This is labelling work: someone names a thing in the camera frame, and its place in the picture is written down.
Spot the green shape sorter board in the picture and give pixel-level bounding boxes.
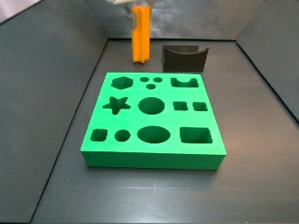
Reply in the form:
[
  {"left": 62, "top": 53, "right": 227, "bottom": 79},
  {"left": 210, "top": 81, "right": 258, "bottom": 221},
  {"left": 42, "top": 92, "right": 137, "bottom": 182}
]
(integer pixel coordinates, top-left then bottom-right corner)
[{"left": 81, "top": 73, "right": 227, "bottom": 170}]

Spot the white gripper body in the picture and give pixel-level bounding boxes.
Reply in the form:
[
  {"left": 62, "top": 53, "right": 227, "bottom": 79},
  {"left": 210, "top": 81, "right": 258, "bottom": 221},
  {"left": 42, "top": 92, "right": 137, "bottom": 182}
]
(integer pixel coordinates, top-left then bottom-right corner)
[{"left": 106, "top": 0, "right": 155, "bottom": 4}]

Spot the orange star prism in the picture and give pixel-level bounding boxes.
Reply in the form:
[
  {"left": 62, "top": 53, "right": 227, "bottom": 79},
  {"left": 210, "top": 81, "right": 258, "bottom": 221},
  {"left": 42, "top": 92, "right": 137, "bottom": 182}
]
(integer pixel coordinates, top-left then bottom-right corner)
[{"left": 133, "top": 5, "right": 151, "bottom": 63}]

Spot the black curved bracket stand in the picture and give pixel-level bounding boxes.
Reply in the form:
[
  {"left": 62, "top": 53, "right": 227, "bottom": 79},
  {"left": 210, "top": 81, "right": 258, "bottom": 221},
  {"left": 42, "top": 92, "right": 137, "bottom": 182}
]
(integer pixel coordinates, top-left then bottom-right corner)
[{"left": 163, "top": 45, "right": 210, "bottom": 72}]

